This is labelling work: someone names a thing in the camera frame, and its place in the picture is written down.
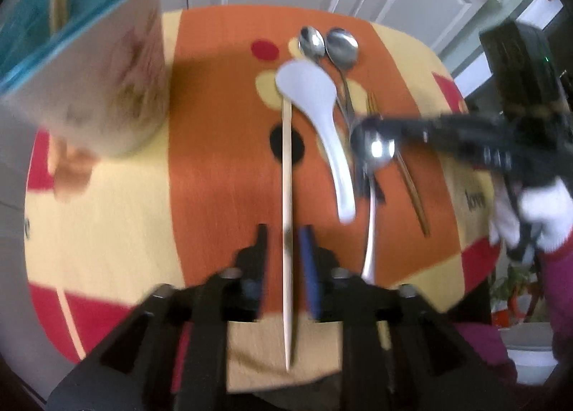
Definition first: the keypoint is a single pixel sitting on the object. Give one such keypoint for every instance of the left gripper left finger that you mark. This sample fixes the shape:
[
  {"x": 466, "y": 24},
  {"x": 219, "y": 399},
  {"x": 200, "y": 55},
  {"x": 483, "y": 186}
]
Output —
[{"x": 170, "y": 352}]

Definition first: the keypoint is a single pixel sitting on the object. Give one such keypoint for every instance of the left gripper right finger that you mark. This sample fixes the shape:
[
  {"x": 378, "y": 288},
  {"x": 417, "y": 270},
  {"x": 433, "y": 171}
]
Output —
[{"x": 398, "y": 352}]

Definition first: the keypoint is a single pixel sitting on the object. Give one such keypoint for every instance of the small gold fork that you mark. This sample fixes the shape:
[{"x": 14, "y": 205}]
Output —
[{"x": 373, "y": 108}]

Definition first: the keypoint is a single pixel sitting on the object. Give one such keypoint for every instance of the large silver spoon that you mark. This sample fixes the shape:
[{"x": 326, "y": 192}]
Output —
[{"x": 342, "y": 49}]

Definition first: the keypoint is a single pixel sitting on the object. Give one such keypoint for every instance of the white ceramic spoon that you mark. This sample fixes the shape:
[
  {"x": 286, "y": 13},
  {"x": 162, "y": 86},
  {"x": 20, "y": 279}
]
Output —
[{"x": 309, "y": 88}]

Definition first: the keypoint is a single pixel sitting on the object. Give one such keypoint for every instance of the small silver spoon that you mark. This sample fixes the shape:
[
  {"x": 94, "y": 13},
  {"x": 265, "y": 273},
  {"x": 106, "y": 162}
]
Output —
[{"x": 312, "y": 45}]

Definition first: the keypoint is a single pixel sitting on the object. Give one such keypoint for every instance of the white gloved right hand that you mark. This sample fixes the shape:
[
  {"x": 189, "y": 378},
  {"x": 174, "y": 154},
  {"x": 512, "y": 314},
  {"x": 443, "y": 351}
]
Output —
[{"x": 549, "y": 208}]

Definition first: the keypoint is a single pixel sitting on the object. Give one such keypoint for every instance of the colourful fleece table mat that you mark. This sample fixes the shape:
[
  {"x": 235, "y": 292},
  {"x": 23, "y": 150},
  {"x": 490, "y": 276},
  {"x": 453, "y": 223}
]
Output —
[{"x": 98, "y": 240}]

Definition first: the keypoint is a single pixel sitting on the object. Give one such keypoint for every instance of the floral utensil holder cup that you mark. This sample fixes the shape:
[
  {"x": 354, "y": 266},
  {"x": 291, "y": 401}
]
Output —
[{"x": 99, "y": 83}]

